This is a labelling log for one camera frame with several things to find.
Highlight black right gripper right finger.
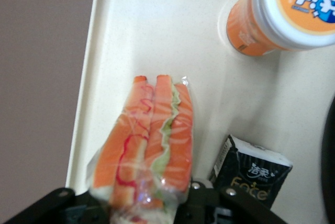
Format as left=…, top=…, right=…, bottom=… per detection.
left=175, top=178, right=291, bottom=224

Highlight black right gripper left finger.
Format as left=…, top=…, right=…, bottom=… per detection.
left=0, top=187, right=113, bottom=224

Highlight triangle sandwich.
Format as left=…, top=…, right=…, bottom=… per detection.
left=87, top=74, right=195, bottom=224

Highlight beige plastic serving tray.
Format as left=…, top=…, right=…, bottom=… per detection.
left=64, top=0, right=335, bottom=210

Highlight black tissue pack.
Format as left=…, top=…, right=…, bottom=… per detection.
left=208, top=134, right=294, bottom=209

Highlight orange cap drink bottle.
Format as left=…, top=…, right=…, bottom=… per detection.
left=225, top=0, right=335, bottom=57

